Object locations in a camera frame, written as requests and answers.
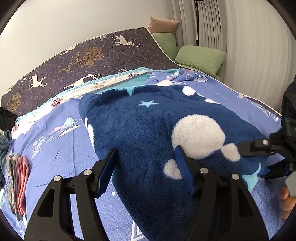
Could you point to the folded pink clothes stack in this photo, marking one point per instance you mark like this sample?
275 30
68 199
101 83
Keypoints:
17 169

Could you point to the tan brown pillow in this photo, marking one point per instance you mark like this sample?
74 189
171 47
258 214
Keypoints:
157 25

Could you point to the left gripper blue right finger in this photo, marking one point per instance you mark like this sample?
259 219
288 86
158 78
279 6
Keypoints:
188 169

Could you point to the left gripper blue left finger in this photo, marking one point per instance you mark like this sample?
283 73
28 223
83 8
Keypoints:
103 170

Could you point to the green pillow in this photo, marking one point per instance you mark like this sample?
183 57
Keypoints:
167 43
205 59

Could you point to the teal blue clothing item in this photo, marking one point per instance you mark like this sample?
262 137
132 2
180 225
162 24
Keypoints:
5 140

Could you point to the navy fleece star-pattern garment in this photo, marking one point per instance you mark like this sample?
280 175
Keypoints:
145 125

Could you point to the black clothing pile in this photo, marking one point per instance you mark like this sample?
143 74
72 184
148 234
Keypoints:
7 119

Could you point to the periwinkle printed bed sheet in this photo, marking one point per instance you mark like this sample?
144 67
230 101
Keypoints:
59 144

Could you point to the white curtain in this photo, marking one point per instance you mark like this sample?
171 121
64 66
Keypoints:
259 47

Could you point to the person's right hand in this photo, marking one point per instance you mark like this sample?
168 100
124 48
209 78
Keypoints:
287 203

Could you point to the dark purple deer-print mattress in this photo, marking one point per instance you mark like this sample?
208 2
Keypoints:
98 57

